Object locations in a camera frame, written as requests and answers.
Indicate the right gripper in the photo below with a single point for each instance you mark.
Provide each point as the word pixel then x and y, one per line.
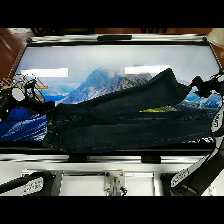
pixel 201 86

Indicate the blue jeans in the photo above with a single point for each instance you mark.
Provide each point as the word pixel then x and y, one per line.
pixel 133 123

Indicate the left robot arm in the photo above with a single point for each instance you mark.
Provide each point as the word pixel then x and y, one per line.
pixel 31 185

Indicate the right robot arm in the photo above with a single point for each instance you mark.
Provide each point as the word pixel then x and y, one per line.
pixel 206 170

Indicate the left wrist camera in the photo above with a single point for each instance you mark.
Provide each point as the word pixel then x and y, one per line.
pixel 31 86

